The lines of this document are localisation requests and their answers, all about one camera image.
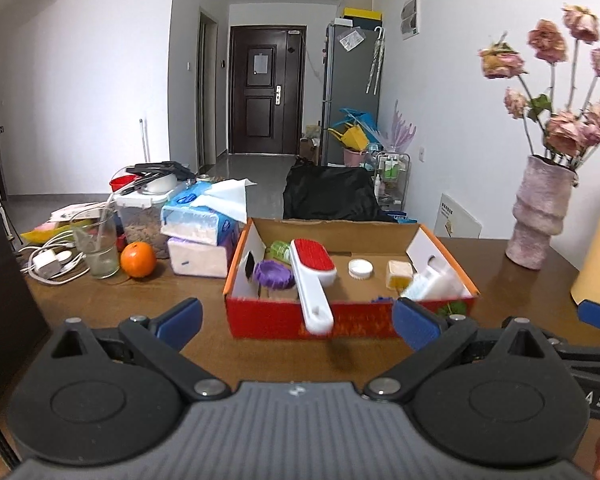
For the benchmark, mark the white round lid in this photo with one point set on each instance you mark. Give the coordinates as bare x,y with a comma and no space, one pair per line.
360,269

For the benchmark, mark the yellow paper sheet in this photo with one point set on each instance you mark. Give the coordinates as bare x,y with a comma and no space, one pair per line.
45,232

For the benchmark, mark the grey refrigerator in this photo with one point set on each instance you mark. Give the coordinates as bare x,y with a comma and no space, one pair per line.
350,90

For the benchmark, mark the purple tissue pack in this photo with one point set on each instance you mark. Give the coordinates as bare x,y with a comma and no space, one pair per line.
200,260

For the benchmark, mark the orange fruit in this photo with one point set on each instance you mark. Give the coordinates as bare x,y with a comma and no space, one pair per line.
138,260

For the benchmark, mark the clear container with white lid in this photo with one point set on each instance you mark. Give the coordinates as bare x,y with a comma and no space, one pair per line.
140,225

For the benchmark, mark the blue tissue pack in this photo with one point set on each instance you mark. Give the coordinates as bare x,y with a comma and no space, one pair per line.
195,222

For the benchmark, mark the purple ridged lid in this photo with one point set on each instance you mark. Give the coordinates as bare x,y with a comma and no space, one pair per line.
274,275

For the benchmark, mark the white bowl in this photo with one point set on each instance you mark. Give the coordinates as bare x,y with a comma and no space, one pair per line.
157,185

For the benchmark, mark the yellow sponge block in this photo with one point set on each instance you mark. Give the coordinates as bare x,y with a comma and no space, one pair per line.
399,274

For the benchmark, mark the clear drinking glass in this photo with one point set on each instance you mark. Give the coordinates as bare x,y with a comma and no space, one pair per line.
100,260

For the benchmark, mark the pink bucket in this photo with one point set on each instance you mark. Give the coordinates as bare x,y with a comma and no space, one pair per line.
354,156

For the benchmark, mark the pink and white box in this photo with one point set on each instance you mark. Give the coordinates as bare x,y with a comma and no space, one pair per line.
77,211

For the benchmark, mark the white plastic bottle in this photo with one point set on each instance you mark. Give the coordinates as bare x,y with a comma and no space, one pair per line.
422,286

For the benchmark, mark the yellow flat box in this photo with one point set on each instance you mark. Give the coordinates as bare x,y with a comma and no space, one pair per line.
362,13

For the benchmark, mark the clear plastic bag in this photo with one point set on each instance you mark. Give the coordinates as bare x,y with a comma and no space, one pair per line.
352,40

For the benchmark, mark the black backpack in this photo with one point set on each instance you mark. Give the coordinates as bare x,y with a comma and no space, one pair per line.
330,195

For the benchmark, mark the blue plastic piece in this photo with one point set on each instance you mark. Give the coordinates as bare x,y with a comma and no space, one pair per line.
384,300

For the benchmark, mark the black tripod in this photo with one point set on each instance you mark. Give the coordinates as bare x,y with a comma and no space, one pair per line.
0,195

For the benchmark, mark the cardboard box with orange edges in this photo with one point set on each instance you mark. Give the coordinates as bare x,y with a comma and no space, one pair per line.
365,321

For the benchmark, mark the black folding device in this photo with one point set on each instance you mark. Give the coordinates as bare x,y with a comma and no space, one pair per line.
160,167

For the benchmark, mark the dried pink flowers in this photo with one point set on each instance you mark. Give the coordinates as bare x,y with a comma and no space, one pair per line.
562,130

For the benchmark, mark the red and white lint brush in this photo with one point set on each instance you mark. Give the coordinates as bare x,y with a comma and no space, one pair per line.
312,280

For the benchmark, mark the metal storage cart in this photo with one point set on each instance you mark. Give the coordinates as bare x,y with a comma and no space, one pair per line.
392,180

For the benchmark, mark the metal pet bowl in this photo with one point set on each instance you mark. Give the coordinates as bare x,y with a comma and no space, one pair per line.
203,177

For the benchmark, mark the red bucket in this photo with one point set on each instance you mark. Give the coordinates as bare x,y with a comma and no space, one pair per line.
120,184

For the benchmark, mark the clear folded umbrella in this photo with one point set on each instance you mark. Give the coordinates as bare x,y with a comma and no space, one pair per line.
375,60

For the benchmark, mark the dark brown door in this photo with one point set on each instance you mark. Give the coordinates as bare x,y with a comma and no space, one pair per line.
262,100

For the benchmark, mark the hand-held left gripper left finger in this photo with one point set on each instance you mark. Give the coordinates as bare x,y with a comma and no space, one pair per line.
180,321

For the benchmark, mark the purple feather decoration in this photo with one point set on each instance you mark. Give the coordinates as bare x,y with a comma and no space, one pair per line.
400,130

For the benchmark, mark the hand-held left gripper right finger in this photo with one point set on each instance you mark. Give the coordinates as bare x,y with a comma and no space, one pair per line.
415,326

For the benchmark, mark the small green bottle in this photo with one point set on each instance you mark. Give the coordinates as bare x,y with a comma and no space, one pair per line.
280,251

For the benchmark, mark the white board with yellow label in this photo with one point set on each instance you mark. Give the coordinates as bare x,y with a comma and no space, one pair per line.
460,220

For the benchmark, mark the small brown cardboard box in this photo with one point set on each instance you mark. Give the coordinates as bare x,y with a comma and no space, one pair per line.
310,152

